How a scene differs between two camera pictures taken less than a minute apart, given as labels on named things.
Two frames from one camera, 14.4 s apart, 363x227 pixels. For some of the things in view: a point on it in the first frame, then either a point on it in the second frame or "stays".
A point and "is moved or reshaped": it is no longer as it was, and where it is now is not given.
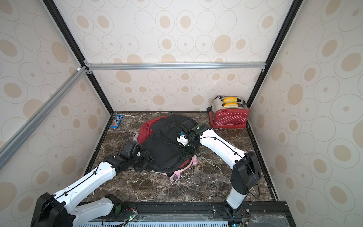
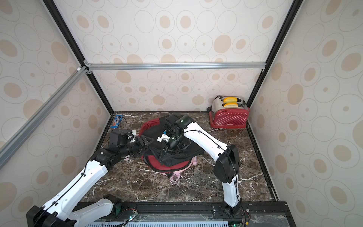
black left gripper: (148, 157) -> (142, 144)
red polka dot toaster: (229, 112) stays
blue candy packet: (116, 121) stays
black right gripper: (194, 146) -> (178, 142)
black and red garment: (168, 154) is moved or reshaped
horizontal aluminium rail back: (259, 64) stays
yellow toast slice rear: (230, 100) stays
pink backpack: (175, 177) stays
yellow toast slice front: (230, 105) stays
